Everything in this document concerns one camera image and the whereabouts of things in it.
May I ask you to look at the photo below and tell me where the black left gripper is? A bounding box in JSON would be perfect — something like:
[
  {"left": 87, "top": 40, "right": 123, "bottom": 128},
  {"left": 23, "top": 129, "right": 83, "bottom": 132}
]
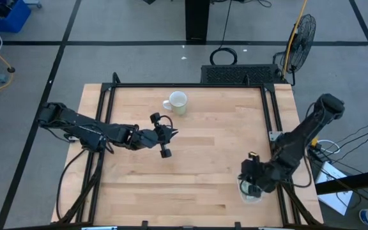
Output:
[{"left": 139, "top": 112, "right": 180, "bottom": 159}]

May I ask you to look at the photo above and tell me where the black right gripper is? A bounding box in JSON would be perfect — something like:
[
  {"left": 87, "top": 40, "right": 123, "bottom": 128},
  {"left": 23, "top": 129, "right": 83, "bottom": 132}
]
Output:
[{"left": 240, "top": 152, "right": 283, "bottom": 199}]

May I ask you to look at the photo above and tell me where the green white sweetener packet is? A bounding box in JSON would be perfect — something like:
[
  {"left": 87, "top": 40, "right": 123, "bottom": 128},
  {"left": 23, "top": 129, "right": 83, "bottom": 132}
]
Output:
[{"left": 236, "top": 176, "right": 264, "bottom": 204}]

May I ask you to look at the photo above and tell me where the pale yellow ceramic mug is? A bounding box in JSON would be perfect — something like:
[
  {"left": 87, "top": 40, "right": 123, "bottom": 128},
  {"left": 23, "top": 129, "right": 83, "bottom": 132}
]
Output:
[{"left": 162, "top": 90, "right": 189, "bottom": 116}]

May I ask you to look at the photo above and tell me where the black perforated computer case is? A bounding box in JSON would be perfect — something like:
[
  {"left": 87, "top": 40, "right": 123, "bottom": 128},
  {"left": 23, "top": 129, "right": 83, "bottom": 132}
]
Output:
[{"left": 200, "top": 63, "right": 281, "bottom": 86}]

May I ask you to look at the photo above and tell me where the white cardboard box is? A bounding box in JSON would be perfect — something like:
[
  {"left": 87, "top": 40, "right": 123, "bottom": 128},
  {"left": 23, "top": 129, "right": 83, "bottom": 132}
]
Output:
[{"left": 316, "top": 160, "right": 355, "bottom": 217}]

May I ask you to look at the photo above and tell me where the black metal beam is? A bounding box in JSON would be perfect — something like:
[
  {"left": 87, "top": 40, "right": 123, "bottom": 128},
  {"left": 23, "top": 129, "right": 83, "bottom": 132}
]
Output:
[{"left": 314, "top": 167, "right": 368, "bottom": 196}]

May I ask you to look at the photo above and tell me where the black upright column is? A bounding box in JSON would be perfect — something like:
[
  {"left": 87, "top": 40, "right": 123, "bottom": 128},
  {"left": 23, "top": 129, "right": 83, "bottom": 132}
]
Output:
[{"left": 185, "top": 0, "right": 211, "bottom": 42}]

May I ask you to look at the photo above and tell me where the black floor fan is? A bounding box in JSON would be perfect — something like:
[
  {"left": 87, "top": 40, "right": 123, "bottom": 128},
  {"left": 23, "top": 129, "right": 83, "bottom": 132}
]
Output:
[{"left": 272, "top": 13, "right": 318, "bottom": 86}]

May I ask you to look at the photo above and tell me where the blue plastic bin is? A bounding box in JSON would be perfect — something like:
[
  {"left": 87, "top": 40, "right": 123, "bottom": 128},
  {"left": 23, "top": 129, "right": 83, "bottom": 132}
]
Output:
[{"left": 0, "top": 0, "right": 33, "bottom": 34}]

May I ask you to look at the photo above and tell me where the black aluminium table frame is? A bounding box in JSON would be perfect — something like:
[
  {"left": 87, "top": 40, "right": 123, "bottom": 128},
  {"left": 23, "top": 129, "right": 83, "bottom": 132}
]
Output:
[{"left": 51, "top": 72, "right": 324, "bottom": 230}]

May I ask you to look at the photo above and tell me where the black coiled floor cable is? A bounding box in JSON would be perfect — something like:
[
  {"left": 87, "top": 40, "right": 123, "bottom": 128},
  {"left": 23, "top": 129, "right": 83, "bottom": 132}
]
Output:
[{"left": 209, "top": 0, "right": 238, "bottom": 66}]

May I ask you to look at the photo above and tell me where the black arm base cable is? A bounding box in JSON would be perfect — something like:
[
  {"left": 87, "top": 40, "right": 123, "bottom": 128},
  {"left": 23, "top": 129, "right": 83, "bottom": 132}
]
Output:
[{"left": 55, "top": 147, "right": 89, "bottom": 222}]

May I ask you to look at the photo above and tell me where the long yellow cable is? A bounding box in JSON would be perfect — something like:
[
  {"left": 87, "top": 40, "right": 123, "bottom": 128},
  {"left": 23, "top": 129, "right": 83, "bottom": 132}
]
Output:
[{"left": 281, "top": 0, "right": 309, "bottom": 78}]

